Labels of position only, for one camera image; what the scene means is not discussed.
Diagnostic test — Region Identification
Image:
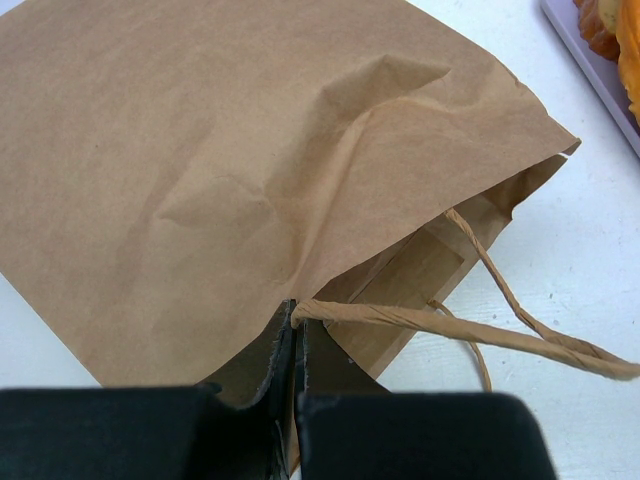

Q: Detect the brown paper bag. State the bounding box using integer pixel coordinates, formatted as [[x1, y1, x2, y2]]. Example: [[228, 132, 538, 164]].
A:
[[0, 0, 640, 391]]

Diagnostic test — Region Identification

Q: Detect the long orange bread loaf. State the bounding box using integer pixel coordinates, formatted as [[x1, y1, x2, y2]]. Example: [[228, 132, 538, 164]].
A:
[[616, 0, 640, 122]]

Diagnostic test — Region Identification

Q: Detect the toast slice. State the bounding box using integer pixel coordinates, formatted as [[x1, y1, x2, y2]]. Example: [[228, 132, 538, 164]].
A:
[[573, 0, 620, 63]]

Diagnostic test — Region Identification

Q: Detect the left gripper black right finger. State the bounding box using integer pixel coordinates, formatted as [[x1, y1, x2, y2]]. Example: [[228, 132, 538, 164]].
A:
[[295, 320, 556, 479]]

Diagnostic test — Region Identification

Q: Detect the lilac plastic tray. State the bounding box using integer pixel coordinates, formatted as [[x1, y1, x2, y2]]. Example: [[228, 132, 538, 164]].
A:
[[540, 0, 639, 155]]

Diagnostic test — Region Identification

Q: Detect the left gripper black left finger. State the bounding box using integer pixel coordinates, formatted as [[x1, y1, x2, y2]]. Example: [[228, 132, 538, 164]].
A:
[[1, 300, 293, 479]]

